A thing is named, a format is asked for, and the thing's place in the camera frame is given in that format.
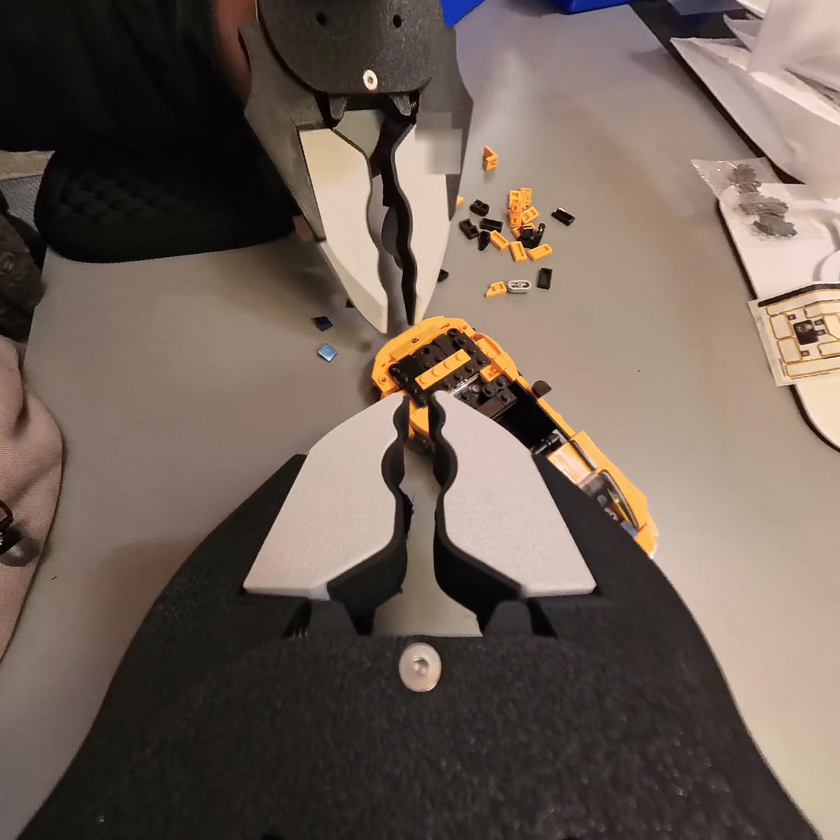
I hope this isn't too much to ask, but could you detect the clear bag of grey parts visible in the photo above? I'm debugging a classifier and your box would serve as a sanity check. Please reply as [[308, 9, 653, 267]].
[[691, 156, 799, 242]]

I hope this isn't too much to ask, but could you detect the black wired earbud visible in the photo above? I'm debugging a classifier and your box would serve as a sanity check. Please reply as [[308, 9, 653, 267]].
[[0, 500, 42, 568]]

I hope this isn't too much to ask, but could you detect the person's left forearm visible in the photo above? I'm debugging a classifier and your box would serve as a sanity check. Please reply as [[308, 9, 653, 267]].
[[0, 0, 260, 158]]

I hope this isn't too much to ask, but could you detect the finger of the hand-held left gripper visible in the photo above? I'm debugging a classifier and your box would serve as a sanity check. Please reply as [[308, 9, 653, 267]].
[[297, 126, 391, 334], [381, 123, 465, 327]]

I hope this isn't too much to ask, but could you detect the blue plastic bin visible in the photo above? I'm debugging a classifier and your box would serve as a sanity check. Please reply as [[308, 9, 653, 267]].
[[438, 0, 632, 28]]

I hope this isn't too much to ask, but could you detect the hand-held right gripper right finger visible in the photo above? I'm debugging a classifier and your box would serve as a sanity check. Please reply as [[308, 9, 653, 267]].
[[430, 391, 598, 636]]

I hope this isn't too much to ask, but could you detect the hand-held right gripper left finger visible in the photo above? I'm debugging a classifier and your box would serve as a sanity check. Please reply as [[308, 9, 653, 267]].
[[243, 394, 412, 636]]

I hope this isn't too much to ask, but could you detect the pile of lego pieces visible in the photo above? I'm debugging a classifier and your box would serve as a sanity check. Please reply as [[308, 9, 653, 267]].
[[455, 144, 578, 301]]

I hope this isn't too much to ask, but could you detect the sticker sheet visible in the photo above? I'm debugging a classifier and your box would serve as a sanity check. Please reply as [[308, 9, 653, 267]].
[[747, 281, 840, 388]]

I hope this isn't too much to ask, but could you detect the orange lego car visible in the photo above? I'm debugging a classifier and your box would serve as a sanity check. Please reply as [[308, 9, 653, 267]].
[[369, 315, 660, 560]]

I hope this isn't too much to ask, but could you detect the white paper bag pile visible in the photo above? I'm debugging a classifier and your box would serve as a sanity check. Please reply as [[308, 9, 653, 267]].
[[668, 0, 840, 186]]

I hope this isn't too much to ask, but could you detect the black mesh fabric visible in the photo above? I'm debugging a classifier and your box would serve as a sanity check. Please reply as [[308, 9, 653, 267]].
[[34, 152, 309, 265]]

